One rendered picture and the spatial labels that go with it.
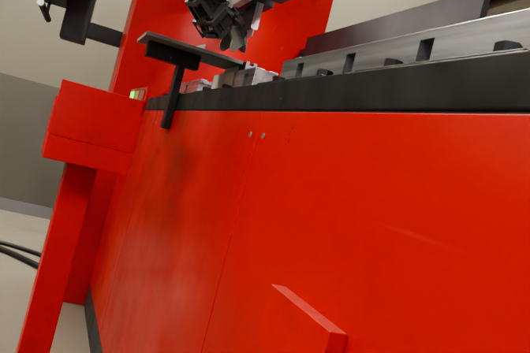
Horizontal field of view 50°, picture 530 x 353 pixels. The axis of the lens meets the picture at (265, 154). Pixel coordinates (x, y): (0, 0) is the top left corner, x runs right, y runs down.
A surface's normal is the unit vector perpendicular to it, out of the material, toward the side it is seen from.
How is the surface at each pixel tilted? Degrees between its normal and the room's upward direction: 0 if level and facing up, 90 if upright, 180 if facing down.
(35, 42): 90
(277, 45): 90
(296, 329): 90
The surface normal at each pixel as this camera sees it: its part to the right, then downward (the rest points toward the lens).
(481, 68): -0.91, -0.24
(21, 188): 0.25, 0.05
